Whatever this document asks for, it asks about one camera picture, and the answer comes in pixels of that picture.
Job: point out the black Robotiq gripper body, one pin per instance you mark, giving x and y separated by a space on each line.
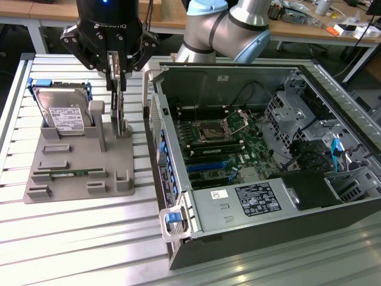
110 21

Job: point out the green GPU with metal bracket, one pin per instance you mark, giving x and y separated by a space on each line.
117 116

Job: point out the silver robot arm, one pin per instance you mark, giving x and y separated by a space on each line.
208 26

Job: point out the black rear panel latch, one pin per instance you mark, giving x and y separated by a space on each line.
146 113

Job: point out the silver hard disk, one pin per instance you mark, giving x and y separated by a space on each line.
64 110

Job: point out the thin metal locking lever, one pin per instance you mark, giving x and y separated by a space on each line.
196 111

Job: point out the black RAM slot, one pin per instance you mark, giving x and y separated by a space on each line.
208 110
208 116
214 146
208 107
214 143
238 140
208 113

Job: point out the grey parts rack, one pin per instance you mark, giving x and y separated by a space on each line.
74 155

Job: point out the CPU socket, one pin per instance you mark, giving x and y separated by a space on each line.
212 131

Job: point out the metal socket cover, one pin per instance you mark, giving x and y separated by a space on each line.
231 115

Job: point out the green RAM stick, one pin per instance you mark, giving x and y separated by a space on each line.
68 172

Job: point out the long black expansion slot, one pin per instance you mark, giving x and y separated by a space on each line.
211 179
202 160

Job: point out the dark RAM stick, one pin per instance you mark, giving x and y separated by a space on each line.
217 151

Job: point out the blue expansion slot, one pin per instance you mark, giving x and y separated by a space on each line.
205 167

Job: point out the green Dell motherboard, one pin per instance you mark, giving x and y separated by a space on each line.
256 149

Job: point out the grey electronic device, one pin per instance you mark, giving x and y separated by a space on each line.
293 16

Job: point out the metal disk bay cage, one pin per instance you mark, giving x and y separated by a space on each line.
285 116

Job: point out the cluttered wooden desk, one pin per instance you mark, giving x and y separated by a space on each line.
300 31

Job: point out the silver finned chipset heatsink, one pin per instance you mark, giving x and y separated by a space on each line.
253 175

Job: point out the blue case release latch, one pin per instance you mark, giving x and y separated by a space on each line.
172 217

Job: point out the grey power supply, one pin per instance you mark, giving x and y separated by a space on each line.
208 214

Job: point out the grey cylinder cup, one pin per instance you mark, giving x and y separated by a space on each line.
323 7

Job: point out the small orange item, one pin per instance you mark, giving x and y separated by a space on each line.
332 30

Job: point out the small white box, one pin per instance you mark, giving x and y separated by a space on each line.
342 31

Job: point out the open grey PC case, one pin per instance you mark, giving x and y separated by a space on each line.
268 244

